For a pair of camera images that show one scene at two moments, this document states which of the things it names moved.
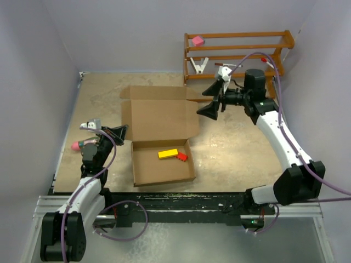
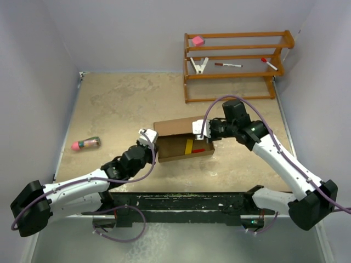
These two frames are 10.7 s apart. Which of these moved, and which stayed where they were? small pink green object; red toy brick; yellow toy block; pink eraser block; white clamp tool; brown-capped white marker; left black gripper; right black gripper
Moved: yellow toy block; right black gripper; red toy brick; left black gripper
Stayed: white clamp tool; small pink green object; brown-capped white marker; pink eraser block
